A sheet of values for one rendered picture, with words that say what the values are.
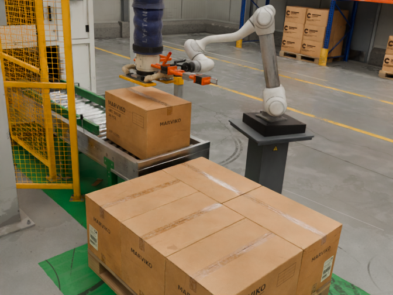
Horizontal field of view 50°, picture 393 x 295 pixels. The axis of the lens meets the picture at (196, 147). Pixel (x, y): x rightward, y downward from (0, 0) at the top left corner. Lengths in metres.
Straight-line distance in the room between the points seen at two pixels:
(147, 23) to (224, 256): 1.72
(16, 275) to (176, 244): 1.21
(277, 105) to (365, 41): 8.60
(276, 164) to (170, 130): 0.90
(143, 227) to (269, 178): 1.40
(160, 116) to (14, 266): 1.39
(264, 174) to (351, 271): 0.94
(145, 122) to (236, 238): 1.13
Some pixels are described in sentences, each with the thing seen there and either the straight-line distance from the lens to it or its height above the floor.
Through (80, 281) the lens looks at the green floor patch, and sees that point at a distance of 2.90.
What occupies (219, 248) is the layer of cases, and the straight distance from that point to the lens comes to 2.23.
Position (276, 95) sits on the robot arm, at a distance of 3.04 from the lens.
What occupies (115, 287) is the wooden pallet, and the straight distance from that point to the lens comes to 2.79.
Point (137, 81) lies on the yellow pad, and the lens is 3.16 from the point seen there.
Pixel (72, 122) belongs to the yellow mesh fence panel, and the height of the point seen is 0.70.
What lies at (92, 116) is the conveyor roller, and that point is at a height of 0.55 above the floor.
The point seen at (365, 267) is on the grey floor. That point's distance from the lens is 3.29.
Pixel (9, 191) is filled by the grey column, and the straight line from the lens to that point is 3.40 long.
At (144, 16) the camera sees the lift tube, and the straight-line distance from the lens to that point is 3.10.
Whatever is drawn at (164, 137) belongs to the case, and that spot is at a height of 0.72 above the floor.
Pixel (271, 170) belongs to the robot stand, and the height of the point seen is 0.43.
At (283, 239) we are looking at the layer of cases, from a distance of 2.37.
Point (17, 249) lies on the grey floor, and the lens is 3.28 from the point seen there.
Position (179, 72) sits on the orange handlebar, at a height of 1.21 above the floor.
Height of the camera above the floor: 1.84
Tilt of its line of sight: 22 degrees down
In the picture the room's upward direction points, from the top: 3 degrees clockwise
